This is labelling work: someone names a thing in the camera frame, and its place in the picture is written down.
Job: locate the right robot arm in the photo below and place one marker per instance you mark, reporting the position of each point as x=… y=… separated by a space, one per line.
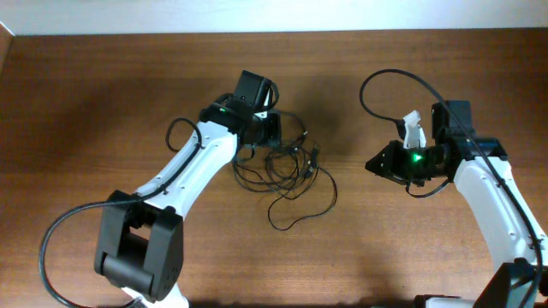
x=480 y=170

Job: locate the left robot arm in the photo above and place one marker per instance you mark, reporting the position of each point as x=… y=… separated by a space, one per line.
x=140 y=242

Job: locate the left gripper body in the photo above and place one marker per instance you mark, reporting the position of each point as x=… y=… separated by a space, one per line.
x=268 y=132

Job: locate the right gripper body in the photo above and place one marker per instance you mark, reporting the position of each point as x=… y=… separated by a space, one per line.
x=417 y=163

